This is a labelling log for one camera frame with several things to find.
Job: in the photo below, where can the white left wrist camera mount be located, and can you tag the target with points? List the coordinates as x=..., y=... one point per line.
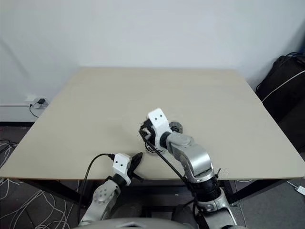
x=121, y=167

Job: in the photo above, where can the white wall socket box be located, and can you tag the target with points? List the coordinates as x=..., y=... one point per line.
x=33, y=98

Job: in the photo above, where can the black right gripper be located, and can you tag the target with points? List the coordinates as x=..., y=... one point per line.
x=149, y=126

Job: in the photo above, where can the copper wound stator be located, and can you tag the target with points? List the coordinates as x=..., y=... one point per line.
x=151, y=150

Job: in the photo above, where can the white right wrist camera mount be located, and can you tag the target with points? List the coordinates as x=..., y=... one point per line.
x=158, y=124

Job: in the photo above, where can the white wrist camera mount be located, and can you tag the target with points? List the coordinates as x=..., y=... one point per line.
x=121, y=167
x=158, y=124

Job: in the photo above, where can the round motor circuit board cover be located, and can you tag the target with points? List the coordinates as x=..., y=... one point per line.
x=175, y=126

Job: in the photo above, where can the black table frame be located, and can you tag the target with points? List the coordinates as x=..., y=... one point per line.
x=262, y=189

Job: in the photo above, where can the grey rounded robot torso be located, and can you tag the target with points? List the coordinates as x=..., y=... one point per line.
x=133, y=223

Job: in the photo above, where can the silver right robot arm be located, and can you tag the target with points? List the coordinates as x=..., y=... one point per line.
x=190, y=155

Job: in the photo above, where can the black fabric bag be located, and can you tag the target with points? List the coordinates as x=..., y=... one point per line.
x=286, y=107

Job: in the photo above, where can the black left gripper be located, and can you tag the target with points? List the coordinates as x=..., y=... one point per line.
x=131, y=170

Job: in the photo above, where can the white floor power adapter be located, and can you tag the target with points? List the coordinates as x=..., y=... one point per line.
x=299, y=189

